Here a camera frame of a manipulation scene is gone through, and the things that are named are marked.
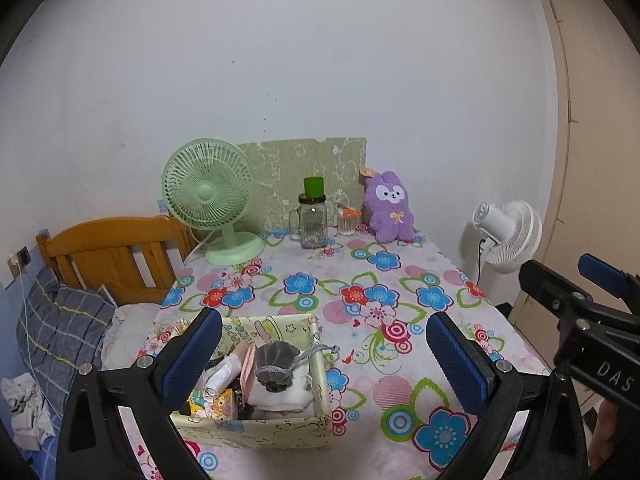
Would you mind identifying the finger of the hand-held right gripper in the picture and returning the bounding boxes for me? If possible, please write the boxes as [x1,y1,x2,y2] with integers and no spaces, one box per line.
[518,259,596,321]
[577,253,640,311]

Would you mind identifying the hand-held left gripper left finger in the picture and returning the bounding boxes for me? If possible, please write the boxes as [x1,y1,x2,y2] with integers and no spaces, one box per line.
[56,307,223,480]

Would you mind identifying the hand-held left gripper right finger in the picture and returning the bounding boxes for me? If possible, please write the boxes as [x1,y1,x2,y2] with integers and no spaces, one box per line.
[426,312,591,480]

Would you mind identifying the white cloth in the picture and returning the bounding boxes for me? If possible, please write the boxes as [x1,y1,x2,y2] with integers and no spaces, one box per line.
[204,355,246,396]
[0,372,55,453]

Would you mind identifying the cartoon print packet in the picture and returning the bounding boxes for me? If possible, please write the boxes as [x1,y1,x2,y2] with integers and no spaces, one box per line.
[187,389,236,420]

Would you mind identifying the pink tissue packet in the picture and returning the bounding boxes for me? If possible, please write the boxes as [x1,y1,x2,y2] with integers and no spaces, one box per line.
[239,344,260,396]

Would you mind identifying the grey drawstring pouch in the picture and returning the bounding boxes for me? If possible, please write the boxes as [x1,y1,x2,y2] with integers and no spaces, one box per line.
[254,342,341,393]

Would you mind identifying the white towel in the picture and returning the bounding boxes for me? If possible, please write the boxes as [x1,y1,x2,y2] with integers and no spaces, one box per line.
[247,370,316,411]

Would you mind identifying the yellow-green fabric storage box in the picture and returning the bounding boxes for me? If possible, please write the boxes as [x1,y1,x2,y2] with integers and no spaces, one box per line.
[170,314,341,452]

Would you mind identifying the person's right hand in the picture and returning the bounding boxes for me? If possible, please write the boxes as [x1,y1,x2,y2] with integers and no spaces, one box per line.
[592,400,623,476]

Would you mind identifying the white standing fan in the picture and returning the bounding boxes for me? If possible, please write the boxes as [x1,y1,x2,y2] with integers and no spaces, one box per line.
[472,200,543,306]

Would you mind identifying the white blanket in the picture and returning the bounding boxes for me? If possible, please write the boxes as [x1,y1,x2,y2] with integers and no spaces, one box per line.
[100,302,166,373]

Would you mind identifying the floral tablecloth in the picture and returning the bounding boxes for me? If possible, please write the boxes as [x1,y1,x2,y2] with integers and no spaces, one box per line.
[120,227,556,480]

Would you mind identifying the beige door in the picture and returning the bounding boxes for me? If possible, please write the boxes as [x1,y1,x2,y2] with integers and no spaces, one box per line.
[510,0,640,321]

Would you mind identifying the grey plaid pillow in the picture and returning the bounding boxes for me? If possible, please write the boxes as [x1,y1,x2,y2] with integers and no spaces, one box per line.
[16,266,117,403]

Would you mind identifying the purple plush bunny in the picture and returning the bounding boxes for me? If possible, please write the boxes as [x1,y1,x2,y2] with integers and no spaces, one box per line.
[361,166,417,243]

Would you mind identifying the green desk fan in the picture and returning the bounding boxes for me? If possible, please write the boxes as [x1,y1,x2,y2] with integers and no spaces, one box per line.
[161,137,266,267]

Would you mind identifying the small orange-lid toothpick jar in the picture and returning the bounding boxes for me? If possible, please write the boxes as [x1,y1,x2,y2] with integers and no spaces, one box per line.
[336,205,362,237]

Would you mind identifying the glass jar with green lid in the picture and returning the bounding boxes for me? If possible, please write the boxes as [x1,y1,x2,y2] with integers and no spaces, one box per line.
[288,176,329,250]

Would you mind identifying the crumpled white cloth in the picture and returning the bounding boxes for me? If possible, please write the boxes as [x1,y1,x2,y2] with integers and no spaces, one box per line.
[0,372,55,453]

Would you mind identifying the blue bed sheet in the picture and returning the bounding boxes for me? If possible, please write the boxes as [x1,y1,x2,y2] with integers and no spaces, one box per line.
[0,350,68,480]

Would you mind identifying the green patterned board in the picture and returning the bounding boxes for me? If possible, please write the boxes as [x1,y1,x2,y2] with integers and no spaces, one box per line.
[237,136,368,235]

